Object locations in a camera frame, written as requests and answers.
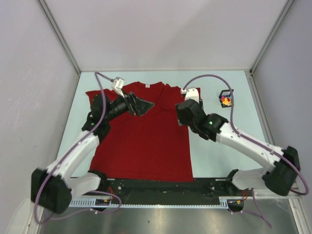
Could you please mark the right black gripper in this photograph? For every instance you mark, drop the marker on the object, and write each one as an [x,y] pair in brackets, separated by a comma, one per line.
[181,121]

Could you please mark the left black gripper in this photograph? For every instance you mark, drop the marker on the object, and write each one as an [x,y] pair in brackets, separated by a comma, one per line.
[138,106]

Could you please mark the red t-shirt garment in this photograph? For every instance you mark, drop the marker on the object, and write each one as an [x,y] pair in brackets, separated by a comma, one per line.
[151,147]

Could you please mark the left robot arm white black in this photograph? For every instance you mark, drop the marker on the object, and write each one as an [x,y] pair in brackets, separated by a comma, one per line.
[54,187]

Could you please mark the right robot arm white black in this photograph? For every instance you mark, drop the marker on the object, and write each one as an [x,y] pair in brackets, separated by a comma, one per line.
[279,167]

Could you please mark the black open small box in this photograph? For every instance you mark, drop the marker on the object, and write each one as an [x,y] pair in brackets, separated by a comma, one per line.
[225,93]

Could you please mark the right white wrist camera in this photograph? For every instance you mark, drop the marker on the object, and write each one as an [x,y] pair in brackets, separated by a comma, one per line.
[190,94]

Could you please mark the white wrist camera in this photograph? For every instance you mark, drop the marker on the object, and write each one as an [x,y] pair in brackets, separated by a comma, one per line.
[190,94]
[117,85]

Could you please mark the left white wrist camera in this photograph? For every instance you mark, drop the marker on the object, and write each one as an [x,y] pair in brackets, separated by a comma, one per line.
[117,85]

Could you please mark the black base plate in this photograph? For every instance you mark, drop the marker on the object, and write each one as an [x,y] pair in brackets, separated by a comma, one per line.
[208,186]

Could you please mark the slotted cable duct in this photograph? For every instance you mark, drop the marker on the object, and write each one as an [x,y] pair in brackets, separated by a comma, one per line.
[101,203]

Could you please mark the aluminium front rail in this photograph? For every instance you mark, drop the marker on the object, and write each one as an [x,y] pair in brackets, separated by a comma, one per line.
[277,187]

